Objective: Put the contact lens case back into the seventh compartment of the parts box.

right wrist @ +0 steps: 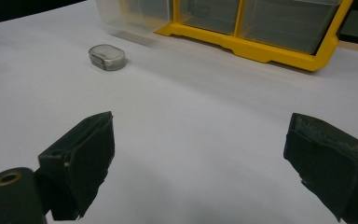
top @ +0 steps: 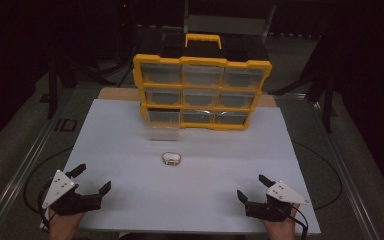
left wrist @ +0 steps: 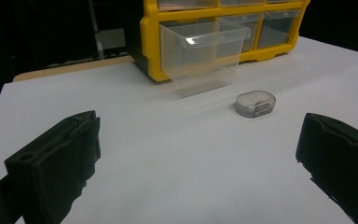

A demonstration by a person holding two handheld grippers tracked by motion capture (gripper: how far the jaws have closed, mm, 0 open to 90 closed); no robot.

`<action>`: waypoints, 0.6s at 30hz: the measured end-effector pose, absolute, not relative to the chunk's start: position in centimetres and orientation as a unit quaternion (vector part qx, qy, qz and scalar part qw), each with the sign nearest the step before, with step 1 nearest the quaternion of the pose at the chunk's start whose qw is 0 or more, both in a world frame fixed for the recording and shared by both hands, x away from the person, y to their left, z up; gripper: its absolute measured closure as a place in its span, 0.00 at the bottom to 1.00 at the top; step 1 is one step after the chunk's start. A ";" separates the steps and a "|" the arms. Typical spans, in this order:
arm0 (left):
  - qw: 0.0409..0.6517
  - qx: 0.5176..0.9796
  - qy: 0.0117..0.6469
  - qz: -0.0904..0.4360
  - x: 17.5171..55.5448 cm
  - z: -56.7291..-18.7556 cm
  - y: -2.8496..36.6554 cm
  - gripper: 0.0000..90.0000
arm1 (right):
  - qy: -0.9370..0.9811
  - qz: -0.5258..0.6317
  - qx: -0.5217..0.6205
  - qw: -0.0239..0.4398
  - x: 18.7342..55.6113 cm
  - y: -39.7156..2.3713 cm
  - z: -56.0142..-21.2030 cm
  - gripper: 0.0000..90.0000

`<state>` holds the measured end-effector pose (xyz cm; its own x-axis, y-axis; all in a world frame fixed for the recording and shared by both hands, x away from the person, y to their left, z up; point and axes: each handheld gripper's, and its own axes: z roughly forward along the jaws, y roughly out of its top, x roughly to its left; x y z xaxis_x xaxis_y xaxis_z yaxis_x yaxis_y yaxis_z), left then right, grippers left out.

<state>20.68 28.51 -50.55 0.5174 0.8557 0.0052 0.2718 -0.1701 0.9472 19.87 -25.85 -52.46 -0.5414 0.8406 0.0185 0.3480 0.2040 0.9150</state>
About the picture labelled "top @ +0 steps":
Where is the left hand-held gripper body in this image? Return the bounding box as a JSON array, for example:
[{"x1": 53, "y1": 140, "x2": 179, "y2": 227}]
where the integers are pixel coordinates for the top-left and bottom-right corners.
[{"x1": 41, "y1": 169, "x2": 104, "y2": 217}]

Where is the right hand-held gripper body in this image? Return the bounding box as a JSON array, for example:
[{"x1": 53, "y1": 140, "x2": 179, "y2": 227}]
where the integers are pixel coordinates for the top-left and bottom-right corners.
[{"x1": 244, "y1": 181, "x2": 311, "y2": 223}]

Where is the small silver ring object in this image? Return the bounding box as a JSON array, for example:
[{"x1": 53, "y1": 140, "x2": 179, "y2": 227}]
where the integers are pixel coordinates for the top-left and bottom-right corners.
[{"x1": 161, "y1": 151, "x2": 182, "y2": 167}]

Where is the clear plastic organizer drawer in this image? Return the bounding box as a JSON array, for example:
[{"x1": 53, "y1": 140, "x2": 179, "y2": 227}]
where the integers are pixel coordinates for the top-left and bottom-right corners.
[{"x1": 144, "y1": 109, "x2": 181, "y2": 141}]

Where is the yellow and black drawer organizer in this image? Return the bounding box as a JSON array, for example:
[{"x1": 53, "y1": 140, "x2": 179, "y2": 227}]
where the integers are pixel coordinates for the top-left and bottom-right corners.
[{"x1": 132, "y1": 33, "x2": 273, "y2": 132}]

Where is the person's right hand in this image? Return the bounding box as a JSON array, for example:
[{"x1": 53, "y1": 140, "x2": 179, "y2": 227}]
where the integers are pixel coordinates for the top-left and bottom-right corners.
[{"x1": 261, "y1": 204, "x2": 300, "y2": 240}]

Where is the person's left hand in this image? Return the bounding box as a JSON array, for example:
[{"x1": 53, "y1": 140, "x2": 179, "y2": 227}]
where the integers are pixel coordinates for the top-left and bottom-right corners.
[{"x1": 48, "y1": 209, "x2": 85, "y2": 240}]

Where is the black metal stand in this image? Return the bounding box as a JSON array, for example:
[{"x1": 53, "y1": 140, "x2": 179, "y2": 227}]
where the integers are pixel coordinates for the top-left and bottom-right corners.
[
  {"x1": 45, "y1": 49, "x2": 60, "y2": 120},
  {"x1": 321, "y1": 63, "x2": 336, "y2": 134}
]

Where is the set of clear drawers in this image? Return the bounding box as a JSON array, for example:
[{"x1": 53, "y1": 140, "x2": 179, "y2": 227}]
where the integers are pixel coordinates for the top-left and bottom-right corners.
[{"x1": 139, "y1": 63, "x2": 266, "y2": 126}]

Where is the black cable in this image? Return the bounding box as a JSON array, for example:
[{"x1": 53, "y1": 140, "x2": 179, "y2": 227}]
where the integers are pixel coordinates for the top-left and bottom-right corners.
[
  {"x1": 292, "y1": 140, "x2": 344, "y2": 211},
  {"x1": 23, "y1": 146, "x2": 74, "y2": 215},
  {"x1": 37, "y1": 181, "x2": 54, "y2": 231},
  {"x1": 289, "y1": 214, "x2": 310, "y2": 240}
]

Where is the aluminium floor rail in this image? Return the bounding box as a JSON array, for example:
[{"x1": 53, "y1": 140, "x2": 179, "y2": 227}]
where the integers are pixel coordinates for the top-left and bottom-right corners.
[
  {"x1": 308, "y1": 99, "x2": 383, "y2": 240},
  {"x1": 0, "y1": 113, "x2": 66, "y2": 240}
]

